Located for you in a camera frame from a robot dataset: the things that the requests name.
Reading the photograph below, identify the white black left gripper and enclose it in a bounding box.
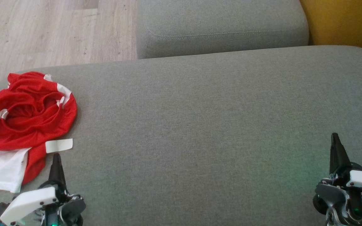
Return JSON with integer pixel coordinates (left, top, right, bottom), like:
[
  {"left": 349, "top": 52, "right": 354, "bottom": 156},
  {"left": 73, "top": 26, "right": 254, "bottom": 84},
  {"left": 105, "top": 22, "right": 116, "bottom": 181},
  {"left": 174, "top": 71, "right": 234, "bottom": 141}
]
[{"left": 0, "top": 153, "right": 86, "bottom": 226}]

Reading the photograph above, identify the red basketball jersey number 23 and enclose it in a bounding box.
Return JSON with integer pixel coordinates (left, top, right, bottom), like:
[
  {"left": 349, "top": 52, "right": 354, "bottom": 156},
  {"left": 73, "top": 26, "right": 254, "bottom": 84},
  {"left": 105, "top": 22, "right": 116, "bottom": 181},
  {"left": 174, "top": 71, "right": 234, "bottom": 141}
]
[{"left": 0, "top": 72, "right": 78, "bottom": 186}]

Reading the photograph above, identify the large grey fabric sofa seat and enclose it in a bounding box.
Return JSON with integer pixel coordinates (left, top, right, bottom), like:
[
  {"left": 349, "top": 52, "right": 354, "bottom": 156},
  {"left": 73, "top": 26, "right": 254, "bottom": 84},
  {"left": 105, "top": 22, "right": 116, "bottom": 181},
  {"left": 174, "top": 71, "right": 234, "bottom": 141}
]
[{"left": 0, "top": 46, "right": 362, "bottom": 226}]

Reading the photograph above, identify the small grey seamed sofa cushion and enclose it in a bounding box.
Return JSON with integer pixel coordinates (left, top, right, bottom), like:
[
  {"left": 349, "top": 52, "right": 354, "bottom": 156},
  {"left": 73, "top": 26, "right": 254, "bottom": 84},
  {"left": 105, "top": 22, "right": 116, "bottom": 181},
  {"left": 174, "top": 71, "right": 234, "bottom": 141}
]
[{"left": 136, "top": 0, "right": 310, "bottom": 59}]

